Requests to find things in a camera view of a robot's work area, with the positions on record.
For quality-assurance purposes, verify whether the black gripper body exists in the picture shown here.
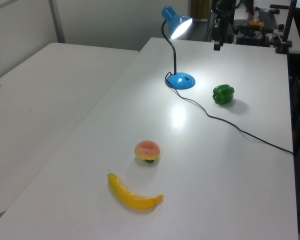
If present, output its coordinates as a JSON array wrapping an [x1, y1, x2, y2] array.
[[212, 22, 227, 44]]

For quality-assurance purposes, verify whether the blue desk lamp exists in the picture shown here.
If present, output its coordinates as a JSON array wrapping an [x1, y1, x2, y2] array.
[[160, 5, 196, 90]]

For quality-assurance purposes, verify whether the green toy bell pepper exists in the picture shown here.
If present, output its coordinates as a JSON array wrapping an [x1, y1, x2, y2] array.
[[212, 84, 235, 105]]

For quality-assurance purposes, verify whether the black computer keyboard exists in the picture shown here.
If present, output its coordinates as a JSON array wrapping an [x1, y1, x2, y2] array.
[[258, 10, 280, 30]]

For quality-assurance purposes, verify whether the black pole with table clamp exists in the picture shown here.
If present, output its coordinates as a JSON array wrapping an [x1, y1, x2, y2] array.
[[275, 0, 298, 55]]

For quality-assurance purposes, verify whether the toy peach with leaf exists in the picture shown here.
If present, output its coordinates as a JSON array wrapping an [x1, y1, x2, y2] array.
[[133, 139, 162, 165]]

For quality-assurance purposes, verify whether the yellow toy banana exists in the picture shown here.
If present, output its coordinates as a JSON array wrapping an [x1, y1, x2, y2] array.
[[107, 172, 164, 210]]

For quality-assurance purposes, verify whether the black equipment box with cables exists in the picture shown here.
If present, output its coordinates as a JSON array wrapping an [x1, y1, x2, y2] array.
[[235, 24, 271, 47]]

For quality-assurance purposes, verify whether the black lamp power cable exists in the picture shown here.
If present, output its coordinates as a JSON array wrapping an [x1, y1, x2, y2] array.
[[164, 71, 294, 156]]

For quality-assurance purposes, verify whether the grey metal partition post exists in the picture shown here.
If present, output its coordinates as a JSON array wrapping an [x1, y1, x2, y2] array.
[[48, 0, 66, 44]]

